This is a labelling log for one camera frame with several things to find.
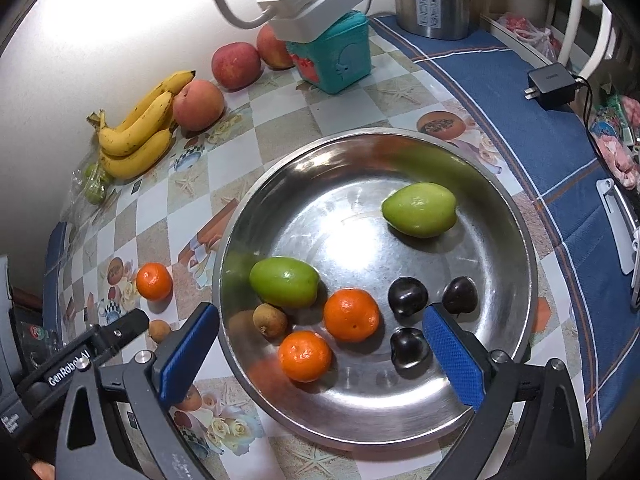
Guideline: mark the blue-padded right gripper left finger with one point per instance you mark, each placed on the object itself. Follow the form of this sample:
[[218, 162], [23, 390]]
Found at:
[[91, 447]]

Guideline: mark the black power adapter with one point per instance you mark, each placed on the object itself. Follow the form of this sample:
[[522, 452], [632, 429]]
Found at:
[[551, 86]]

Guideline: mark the clear glass mug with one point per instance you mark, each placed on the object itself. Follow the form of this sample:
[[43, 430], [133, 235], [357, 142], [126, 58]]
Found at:
[[37, 344]]

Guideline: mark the teal toy box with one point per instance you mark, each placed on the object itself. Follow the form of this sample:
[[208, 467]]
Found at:
[[339, 57]]

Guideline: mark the orange tangerine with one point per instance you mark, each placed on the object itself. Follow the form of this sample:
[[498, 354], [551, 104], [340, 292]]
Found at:
[[351, 315], [154, 282]]

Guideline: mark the dark plum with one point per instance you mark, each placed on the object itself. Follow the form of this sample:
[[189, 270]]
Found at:
[[408, 347], [407, 296], [460, 296]]

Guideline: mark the clear bag of green fruit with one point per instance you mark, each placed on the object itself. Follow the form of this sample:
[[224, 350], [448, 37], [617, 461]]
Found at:
[[89, 186]]

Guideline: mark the orange tangerine low pile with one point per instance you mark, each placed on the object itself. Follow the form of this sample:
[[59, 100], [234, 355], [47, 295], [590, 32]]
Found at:
[[304, 356]]

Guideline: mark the stainless steel bowl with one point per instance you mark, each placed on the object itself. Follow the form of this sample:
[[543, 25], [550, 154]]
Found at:
[[322, 205]]

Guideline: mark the red apple middle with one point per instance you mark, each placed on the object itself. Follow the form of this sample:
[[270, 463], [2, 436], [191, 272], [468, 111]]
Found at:
[[236, 66]]

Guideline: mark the red apple far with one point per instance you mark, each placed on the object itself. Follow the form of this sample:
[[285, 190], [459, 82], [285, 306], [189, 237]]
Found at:
[[272, 50]]

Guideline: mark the yellow banana bunch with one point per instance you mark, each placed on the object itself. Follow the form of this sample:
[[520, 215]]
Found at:
[[144, 136]]

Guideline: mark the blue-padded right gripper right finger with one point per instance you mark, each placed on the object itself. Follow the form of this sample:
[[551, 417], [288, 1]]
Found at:
[[548, 442]]

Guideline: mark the green jujube large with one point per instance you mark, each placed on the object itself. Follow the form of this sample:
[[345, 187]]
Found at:
[[285, 282]]

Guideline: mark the white power strip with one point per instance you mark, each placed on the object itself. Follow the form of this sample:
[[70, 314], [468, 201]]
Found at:
[[301, 21]]

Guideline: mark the brown longan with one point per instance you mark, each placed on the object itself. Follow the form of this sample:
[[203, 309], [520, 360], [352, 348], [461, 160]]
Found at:
[[270, 321], [159, 330]]

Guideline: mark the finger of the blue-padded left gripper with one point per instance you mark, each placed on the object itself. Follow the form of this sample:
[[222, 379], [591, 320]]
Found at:
[[98, 345]]

